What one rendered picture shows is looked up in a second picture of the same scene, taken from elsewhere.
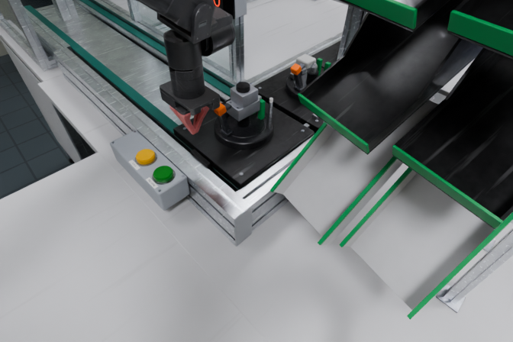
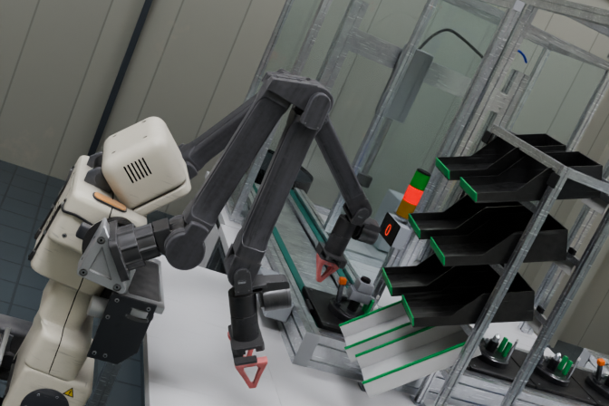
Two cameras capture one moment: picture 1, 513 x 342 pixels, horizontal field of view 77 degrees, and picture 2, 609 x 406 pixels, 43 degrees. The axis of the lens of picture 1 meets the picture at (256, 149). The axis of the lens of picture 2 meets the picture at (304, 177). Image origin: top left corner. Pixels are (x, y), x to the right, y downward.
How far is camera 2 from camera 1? 166 cm
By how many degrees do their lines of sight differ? 38
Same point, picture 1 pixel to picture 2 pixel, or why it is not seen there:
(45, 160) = not seen: hidden behind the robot
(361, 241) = (368, 368)
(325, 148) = (386, 323)
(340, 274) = not seen: outside the picture
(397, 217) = (395, 361)
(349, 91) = (407, 279)
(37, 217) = (186, 276)
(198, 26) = (358, 216)
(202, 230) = (277, 345)
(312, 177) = (367, 333)
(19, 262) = (168, 284)
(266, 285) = (295, 383)
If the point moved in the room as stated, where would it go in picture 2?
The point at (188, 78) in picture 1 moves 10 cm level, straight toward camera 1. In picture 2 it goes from (337, 240) to (329, 247)
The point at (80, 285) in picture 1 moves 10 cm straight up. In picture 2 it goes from (194, 312) to (207, 281)
